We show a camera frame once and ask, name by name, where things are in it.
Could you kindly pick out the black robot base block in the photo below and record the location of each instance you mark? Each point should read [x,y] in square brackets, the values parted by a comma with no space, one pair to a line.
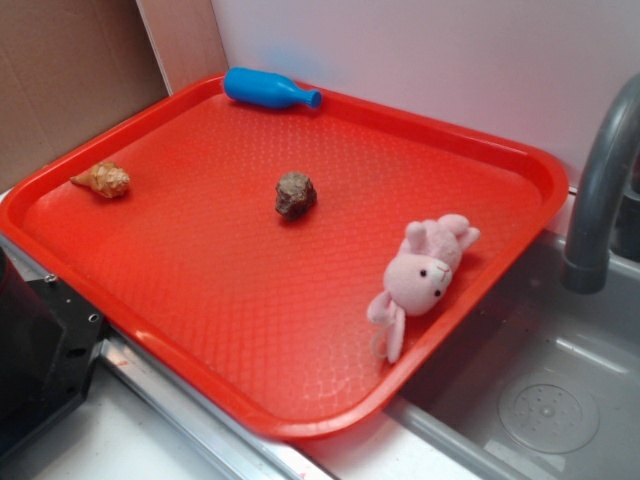
[50,340]

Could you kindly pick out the red plastic tray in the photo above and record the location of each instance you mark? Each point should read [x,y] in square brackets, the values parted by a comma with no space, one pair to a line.
[264,316]

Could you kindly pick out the brown rock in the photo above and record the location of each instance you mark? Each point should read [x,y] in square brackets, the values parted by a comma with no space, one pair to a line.
[295,195]

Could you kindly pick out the pink plush bunny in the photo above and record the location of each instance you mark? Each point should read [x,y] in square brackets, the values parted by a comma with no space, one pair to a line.
[417,278]

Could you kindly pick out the blue plastic bottle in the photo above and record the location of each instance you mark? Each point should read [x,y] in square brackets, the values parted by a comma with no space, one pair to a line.
[267,89]

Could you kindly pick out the orange spiral seashell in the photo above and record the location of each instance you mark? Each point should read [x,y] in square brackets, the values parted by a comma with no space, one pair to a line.
[106,179]

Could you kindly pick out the grey toy sink basin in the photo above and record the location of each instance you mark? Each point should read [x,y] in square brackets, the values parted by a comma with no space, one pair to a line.
[537,382]

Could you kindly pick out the grey toy faucet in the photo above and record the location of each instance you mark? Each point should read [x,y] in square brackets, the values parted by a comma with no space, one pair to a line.
[605,215]

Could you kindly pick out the brown cardboard panel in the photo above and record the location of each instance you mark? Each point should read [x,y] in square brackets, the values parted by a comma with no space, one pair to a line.
[70,70]

